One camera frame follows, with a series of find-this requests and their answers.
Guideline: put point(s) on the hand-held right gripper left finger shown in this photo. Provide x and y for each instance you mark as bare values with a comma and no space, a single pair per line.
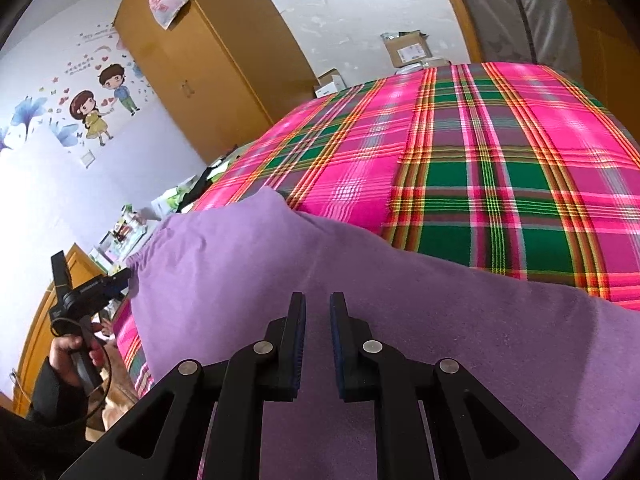
299,345

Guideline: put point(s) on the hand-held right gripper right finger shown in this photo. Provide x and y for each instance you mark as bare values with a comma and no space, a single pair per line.
336,350

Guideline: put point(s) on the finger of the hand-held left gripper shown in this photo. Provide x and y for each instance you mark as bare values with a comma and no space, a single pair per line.
120,282

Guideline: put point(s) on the purple fleece pants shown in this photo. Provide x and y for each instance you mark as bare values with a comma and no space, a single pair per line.
350,270

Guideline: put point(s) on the person's left forearm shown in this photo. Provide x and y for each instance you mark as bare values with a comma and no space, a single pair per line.
35,425

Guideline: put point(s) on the person's left hand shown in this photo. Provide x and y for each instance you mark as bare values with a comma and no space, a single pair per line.
62,355

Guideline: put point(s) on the white nightstand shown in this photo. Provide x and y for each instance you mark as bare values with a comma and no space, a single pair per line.
112,255

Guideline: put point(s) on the wooden panel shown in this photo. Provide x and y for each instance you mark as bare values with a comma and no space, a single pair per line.
37,330

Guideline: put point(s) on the cluster of small bottles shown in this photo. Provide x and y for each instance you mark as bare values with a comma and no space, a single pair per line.
125,225

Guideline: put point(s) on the green tissue box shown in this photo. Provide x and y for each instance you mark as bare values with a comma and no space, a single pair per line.
172,197

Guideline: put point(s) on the black cloth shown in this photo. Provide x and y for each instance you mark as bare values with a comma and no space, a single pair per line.
202,185

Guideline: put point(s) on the pink green plaid bed sheet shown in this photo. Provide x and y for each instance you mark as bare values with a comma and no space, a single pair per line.
475,160

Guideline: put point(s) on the wooden wardrobe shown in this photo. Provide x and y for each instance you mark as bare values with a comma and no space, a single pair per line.
215,50

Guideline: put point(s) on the white cardboard box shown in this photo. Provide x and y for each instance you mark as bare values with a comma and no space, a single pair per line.
330,85

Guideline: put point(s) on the red storage bag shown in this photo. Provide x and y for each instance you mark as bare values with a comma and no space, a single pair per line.
422,65

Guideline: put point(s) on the brown cardboard box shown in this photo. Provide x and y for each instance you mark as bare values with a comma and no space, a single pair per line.
407,50

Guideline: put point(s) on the plastic-wrapped mattress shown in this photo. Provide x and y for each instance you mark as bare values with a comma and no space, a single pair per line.
515,10

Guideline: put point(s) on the white wall switch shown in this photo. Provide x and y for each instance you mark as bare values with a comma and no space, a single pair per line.
87,158

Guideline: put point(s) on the cartoon couple wall sticker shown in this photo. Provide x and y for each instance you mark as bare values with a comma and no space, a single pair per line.
95,100

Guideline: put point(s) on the wooden door frame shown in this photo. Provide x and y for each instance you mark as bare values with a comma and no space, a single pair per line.
455,10

